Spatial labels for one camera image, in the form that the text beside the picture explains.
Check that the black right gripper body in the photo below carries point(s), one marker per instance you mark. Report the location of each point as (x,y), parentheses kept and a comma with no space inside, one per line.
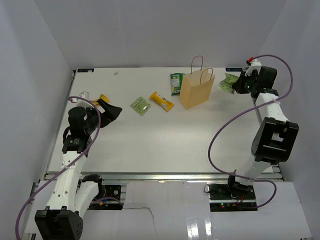
(250,81)

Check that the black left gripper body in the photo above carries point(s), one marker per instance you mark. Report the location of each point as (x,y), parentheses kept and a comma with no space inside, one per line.
(92,116)

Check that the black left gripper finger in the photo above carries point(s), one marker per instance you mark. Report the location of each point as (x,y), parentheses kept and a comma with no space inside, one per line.
(102,103)
(112,112)

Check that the yellow snack packet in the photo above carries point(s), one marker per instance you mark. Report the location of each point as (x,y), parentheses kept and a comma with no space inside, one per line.
(101,97)

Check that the green crinkled snack packet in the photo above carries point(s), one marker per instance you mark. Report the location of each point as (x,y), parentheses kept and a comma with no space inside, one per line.
(227,84)

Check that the light green square snack packet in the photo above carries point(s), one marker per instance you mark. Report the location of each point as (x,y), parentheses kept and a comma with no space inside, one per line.
(140,106)

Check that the yellow snack bar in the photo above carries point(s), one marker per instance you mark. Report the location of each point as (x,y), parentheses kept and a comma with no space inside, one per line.
(161,101)

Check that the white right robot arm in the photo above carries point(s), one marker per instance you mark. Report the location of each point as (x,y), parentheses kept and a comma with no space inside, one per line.
(275,138)

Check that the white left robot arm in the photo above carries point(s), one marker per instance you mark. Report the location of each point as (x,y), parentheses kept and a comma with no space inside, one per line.
(62,217)

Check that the brown paper bag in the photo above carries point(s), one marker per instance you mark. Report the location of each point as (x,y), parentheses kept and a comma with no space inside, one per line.
(197,85)

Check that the green snack packet behind bag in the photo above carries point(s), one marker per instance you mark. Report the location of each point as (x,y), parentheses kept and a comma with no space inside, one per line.
(176,83)

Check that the blue label right corner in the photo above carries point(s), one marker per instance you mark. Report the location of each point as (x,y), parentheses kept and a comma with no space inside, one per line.
(233,69)

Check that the blue label corner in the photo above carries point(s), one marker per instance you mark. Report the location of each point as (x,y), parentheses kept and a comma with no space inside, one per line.
(233,69)
(85,70)

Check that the blue label left corner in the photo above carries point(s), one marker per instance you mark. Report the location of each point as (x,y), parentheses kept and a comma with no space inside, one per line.
(85,70)

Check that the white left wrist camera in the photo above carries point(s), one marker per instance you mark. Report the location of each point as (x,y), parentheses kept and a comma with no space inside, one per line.
(84,100)

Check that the aluminium front rail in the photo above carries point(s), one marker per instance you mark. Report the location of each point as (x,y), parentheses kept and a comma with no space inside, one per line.
(148,176)

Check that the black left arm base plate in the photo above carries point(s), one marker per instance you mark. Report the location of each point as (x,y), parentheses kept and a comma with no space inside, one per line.
(111,193)

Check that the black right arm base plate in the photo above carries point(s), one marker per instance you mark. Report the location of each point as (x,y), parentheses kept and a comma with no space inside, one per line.
(225,192)

